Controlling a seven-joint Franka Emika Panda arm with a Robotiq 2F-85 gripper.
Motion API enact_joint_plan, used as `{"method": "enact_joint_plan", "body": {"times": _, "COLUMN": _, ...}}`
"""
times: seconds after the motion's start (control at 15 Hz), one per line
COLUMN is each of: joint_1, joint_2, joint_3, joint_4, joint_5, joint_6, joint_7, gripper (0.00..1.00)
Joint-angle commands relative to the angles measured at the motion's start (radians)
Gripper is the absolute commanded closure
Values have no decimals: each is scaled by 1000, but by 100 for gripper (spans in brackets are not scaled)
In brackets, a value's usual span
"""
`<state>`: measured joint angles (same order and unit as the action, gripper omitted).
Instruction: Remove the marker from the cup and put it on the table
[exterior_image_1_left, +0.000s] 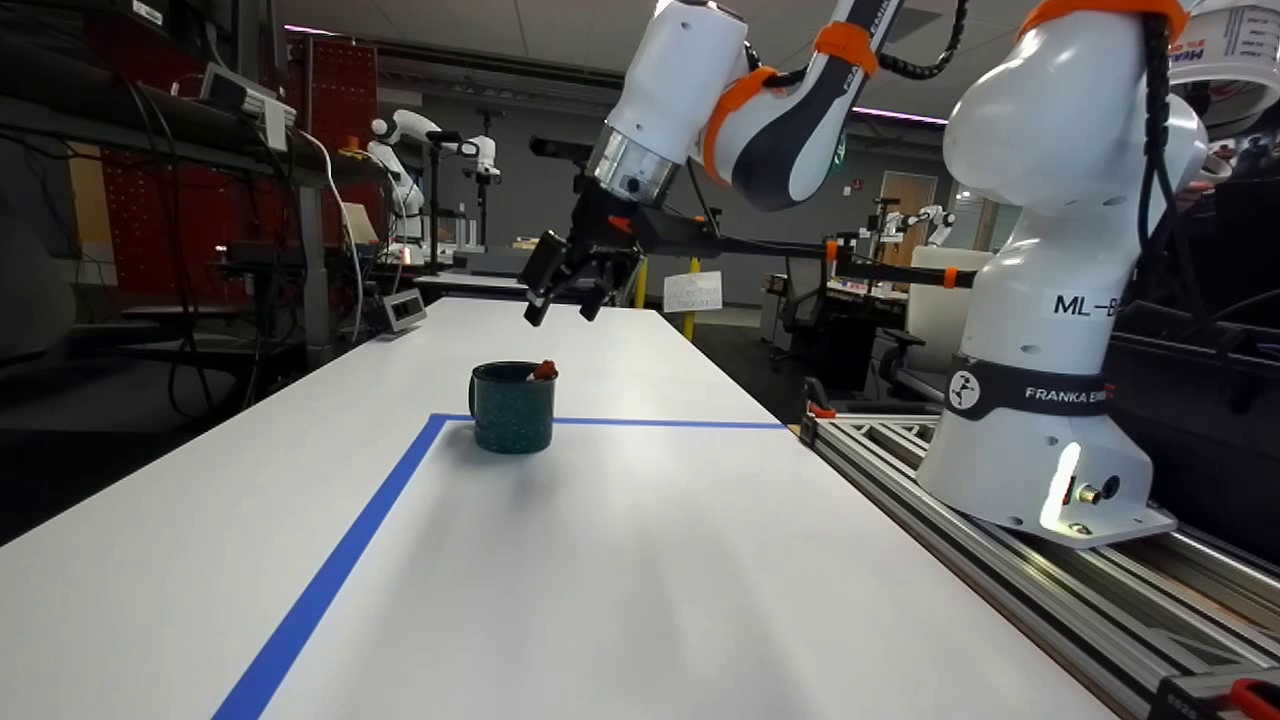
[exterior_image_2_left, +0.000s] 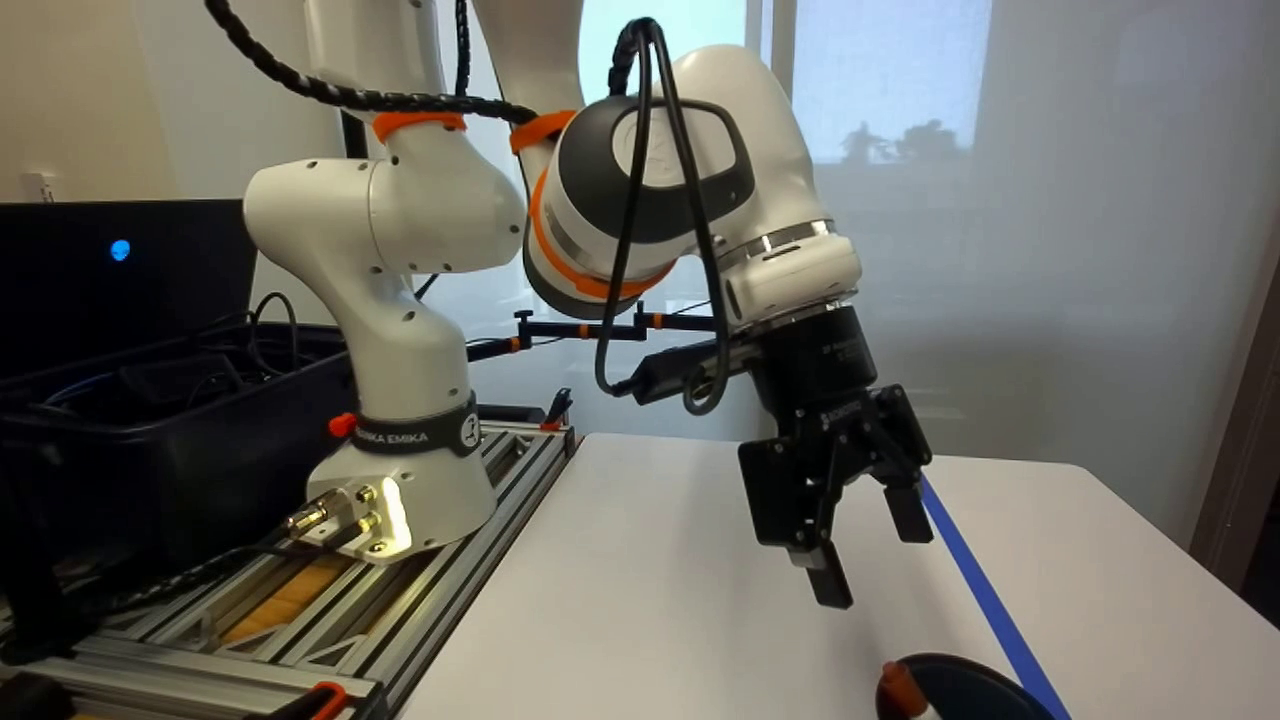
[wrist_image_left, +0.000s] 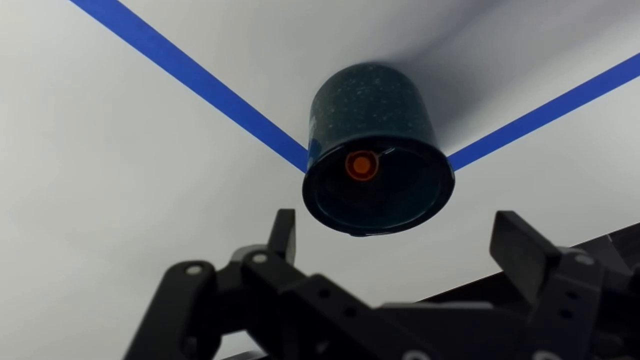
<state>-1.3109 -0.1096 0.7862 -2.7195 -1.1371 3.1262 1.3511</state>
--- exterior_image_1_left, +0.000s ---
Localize orange cable strap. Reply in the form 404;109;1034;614
810;15;888;81
697;60;790;191

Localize aluminium mounting rail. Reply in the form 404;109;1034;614
798;402;1280;720

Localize white device on shelf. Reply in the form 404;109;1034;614
196;60;301;157

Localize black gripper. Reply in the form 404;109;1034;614
517;178;652;330

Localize black camera on tripod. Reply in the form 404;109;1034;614
530;132;595;171

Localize small grey display box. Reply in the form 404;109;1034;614
380;282;431;335

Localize white paper sign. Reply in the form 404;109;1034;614
662;269;729;320

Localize dark teal speckled cup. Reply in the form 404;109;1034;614
465;356;560;460

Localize large red rail clamp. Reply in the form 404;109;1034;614
1151;662;1280;720

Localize long blue tape strip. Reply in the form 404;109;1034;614
213;410;456;720

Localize red cabinet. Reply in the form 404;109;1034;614
101;20;388;320

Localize white hanging cable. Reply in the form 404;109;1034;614
292;127;372;339

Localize black bar with orange joints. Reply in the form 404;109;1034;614
636;203;977;290

